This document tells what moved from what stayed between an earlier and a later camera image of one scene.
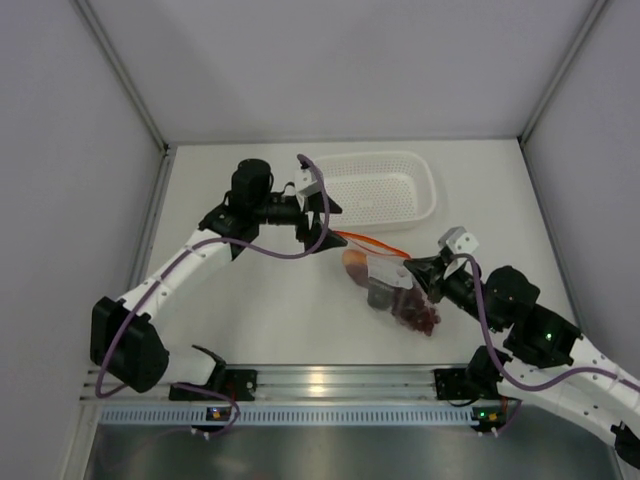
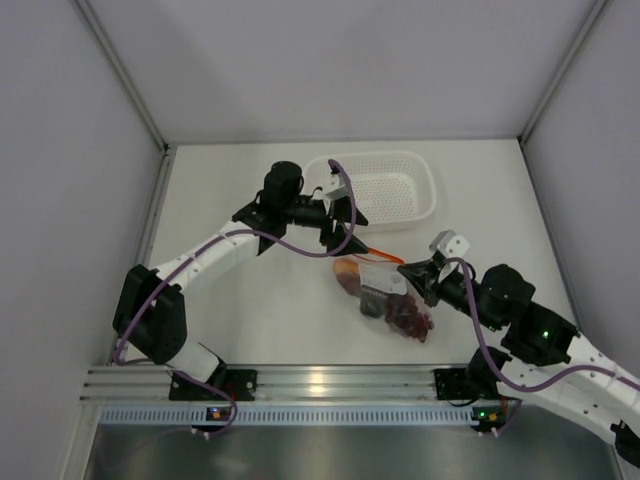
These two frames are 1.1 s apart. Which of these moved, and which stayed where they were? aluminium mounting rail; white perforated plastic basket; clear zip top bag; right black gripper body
Moved: clear zip top bag
Stayed: white perforated plastic basket; aluminium mounting rail; right black gripper body
